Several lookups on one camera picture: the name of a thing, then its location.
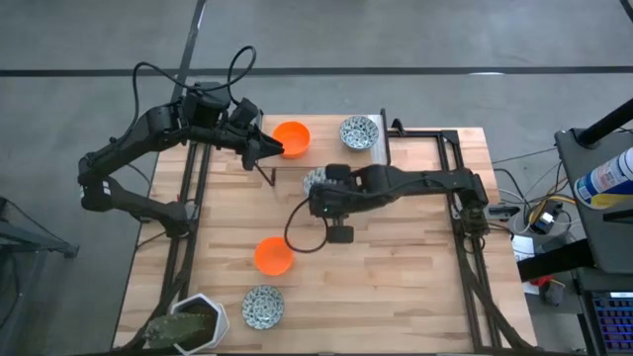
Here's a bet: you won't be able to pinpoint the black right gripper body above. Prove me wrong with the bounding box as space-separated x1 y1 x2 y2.
307 167 373 220

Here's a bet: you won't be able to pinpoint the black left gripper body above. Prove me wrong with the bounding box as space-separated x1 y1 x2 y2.
212 122 264 172

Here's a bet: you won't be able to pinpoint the teal bowl with patterned inside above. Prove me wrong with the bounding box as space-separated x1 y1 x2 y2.
240 285 286 331
302 166 331 198
338 115 381 151

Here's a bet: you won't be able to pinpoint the orange plastic mini bowl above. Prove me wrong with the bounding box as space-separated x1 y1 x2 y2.
271 120 313 160
253 235 295 277

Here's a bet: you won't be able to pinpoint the wooden riser shelf black legs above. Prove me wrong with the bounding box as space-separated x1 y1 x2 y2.
255 108 393 188

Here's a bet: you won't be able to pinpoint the white hexagonal plant pot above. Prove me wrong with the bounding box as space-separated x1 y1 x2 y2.
167 292 231 356

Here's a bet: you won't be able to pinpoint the white paper sheet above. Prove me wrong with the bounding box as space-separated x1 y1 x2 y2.
510 232 538 262

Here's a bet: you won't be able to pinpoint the green cactus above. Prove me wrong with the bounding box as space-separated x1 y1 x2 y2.
142 311 210 350

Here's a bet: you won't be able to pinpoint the blue white small device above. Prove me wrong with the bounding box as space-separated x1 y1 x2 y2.
536 210 559 234

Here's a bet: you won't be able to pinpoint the grey small object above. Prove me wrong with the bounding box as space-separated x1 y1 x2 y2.
541 282 566 307

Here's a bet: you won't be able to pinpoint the grey metal stand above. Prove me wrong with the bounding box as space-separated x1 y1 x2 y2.
0 196 80 347

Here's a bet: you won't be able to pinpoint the blue white spray can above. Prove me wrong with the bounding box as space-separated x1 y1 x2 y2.
573 146 633 210

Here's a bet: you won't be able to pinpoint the grey cart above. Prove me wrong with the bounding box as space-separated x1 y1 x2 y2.
553 127 633 276

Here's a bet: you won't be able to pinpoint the black pole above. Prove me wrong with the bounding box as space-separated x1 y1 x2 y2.
576 97 633 149

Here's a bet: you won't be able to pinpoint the blue backlit keyboard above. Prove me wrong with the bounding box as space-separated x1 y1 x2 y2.
590 291 633 355

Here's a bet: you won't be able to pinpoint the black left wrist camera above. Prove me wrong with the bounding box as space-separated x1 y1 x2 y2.
229 97 261 131

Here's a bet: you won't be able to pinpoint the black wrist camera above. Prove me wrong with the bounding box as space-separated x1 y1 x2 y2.
229 97 261 131
325 224 355 245

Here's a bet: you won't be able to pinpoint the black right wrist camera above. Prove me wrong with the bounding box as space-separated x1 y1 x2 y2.
325 224 355 245

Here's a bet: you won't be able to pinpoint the black right camera cable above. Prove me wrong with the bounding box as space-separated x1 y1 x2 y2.
283 196 331 255

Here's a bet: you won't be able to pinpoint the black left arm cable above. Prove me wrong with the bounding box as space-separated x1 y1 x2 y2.
129 44 258 145

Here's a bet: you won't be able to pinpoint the black aluminium frame rail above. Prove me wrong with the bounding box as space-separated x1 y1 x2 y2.
380 108 534 353
116 140 215 355

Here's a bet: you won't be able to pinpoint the yellow cable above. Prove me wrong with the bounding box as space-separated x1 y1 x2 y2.
526 194 578 223

